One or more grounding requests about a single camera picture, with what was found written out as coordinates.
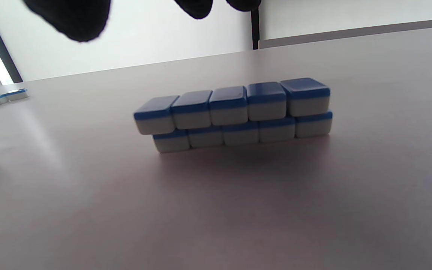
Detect narrow white roller blind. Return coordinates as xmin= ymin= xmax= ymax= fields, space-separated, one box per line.
xmin=258 ymin=0 xmax=432 ymax=50

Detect person's right hand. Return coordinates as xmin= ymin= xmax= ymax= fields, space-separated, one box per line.
xmin=23 ymin=0 xmax=262 ymax=43

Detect blue mahjong tile wall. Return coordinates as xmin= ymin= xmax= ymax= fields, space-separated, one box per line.
xmin=133 ymin=78 xmax=333 ymax=153

